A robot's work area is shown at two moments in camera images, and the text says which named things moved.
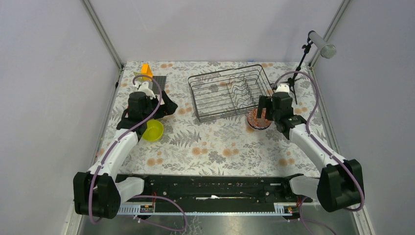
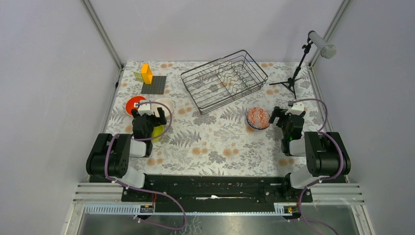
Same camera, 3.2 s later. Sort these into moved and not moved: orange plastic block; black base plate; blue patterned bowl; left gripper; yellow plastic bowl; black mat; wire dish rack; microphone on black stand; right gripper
Moved: wire dish rack; right gripper; left gripper
Not moved: orange plastic block; blue patterned bowl; black mat; yellow plastic bowl; black base plate; microphone on black stand
